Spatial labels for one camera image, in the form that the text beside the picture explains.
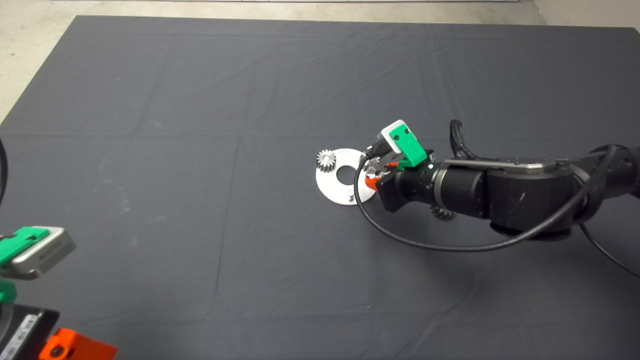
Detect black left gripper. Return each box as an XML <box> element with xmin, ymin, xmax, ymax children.
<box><xmin>0</xmin><ymin>302</ymin><xmax>119</xmax><ymax>360</ymax></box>

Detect black braided cable loop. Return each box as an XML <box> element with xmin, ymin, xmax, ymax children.
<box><xmin>449</xmin><ymin>119</ymin><xmax>473</xmax><ymax>161</ymax></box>

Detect green right camera mount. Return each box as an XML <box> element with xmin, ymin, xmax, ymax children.
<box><xmin>389</xmin><ymin>125</ymin><xmax>428</xmax><ymax>168</ymax></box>

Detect round metal plate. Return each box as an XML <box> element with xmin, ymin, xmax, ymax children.
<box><xmin>315</xmin><ymin>148</ymin><xmax>377</xmax><ymax>207</ymax></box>

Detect black right camera cable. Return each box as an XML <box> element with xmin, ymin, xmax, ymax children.
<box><xmin>353</xmin><ymin>145</ymin><xmax>640</xmax><ymax>278</ymax></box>

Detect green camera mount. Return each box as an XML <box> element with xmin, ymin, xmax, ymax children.
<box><xmin>389</xmin><ymin>125</ymin><xmax>428</xmax><ymax>168</ymax></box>
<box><xmin>0</xmin><ymin>227</ymin><xmax>50</xmax><ymax>303</ymax></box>

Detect green left camera mount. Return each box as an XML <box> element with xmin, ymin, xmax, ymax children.
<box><xmin>0</xmin><ymin>227</ymin><xmax>50</xmax><ymax>303</ymax></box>

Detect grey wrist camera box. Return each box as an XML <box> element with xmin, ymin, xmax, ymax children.
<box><xmin>0</xmin><ymin>226</ymin><xmax>77</xmax><ymax>281</ymax></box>
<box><xmin>381</xmin><ymin>120</ymin><xmax>407</xmax><ymax>155</ymax></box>

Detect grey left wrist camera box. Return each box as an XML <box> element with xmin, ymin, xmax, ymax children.
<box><xmin>0</xmin><ymin>226</ymin><xmax>77</xmax><ymax>281</ymax></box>

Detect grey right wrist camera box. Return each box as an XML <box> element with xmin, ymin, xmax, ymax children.
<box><xmin>381</xmin><ymin>120</ymin><xmax>407</xmax><ymax>155</ymax></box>

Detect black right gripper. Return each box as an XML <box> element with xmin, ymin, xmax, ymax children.
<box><xmin>364</xmin><ymin>161</ymin><xmax>440</xmax><ymax>213</ymax></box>

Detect dark grey table cloth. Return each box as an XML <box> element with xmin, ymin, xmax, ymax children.
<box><xmin>0</xmin><ymin>15</ymin><xmax>640</xmax><ymax>360</ymax></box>

